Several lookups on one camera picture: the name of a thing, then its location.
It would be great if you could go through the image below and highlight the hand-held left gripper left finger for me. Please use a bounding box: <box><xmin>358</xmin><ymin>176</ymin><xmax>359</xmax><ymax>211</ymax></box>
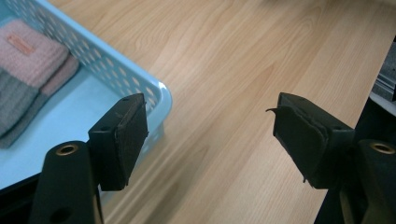
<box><xmin>88</xmin><ymin>92</ymin><xmax>149</xmax><ymax>192</ymax></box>

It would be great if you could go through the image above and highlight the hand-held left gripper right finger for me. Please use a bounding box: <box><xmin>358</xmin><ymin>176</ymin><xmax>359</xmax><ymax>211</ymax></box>
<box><xmin>265</xmin><ymin>91</ymin><xmax>357</xmax><ymax>190</ymax></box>

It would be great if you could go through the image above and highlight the light blue plastic basket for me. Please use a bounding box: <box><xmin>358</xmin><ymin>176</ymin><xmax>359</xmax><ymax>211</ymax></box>
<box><xmin>0</xmin><ymin>0</ymin><xmax>173</xmax><ymax>191</ymax></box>

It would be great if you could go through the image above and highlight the grey pink sock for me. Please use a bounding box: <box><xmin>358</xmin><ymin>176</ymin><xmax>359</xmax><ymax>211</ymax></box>
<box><xmin>0</xmin><ymin>55</ymin><xmax>80</xmax><ymax>149</ymax></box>
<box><xmin>0</xmin><ymin>18</ymin><xmax>69</xmax><ymax>138</ymax></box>

